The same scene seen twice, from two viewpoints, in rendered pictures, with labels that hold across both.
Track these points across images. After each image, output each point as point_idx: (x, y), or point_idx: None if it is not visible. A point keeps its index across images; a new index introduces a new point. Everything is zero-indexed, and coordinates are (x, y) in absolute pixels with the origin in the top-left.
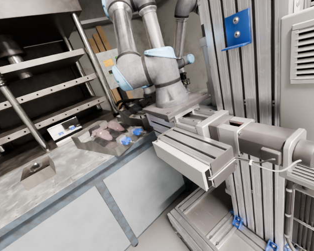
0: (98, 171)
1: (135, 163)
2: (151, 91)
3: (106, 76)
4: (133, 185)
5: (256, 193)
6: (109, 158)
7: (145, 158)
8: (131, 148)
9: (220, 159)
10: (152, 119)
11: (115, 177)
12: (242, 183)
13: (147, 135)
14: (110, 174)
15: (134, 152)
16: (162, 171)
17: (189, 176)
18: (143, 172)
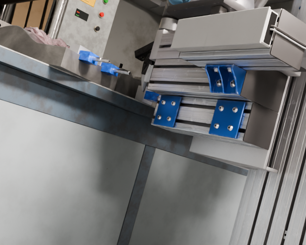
0: (6, 60)
1: (57, 130)
2: (175, 28)
3: (66, 12)
4: (18, 174)
5: (293, 233)
6: (38, 60)
7: (77, 142)
8: (81, 85)
9: (293, 20)
10: (166, 42)
11: (8, 117)
12: (273, 218)
13: (118, 94)
14: (6, 99)
15: (71, 108)
16: (83, 209)
17: (235, 37)
18: (54, 168)
